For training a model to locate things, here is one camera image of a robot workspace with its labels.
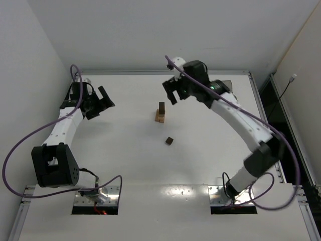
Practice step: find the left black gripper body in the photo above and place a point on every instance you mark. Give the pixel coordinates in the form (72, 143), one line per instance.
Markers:
(95, 106)

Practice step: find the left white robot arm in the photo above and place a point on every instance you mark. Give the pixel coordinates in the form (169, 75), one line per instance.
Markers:
(55, 165)

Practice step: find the light wood plank block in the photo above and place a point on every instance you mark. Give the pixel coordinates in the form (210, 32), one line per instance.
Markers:
(160, 119)

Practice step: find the grey transparent plastic tray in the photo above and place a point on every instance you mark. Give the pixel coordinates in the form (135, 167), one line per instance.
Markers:
(228, 83)

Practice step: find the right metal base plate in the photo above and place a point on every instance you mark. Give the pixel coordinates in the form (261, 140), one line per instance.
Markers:
(219, 199)

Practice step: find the dark wood small cube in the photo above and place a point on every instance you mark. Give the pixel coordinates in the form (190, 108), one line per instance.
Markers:
(169, 141)

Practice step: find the light wood long block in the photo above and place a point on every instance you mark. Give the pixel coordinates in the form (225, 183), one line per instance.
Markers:
(160, 114)

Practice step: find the black wall cable white plug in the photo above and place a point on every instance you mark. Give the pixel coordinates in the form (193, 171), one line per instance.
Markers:
(290, 81)

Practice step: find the dark wood tall block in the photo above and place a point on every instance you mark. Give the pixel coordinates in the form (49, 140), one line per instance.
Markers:
(161, 108)

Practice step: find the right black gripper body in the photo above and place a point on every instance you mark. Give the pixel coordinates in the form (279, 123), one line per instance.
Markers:
(174, 88)

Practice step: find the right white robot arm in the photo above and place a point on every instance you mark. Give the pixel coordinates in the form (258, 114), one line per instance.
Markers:
(192, 79)

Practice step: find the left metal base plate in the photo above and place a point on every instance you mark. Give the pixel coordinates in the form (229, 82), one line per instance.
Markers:
(107, 196)

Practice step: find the metal base plate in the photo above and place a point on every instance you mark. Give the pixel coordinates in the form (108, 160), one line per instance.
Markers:
(107, 196)
(219, 199)

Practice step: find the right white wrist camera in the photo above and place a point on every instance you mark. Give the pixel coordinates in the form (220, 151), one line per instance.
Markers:
(179, 62)

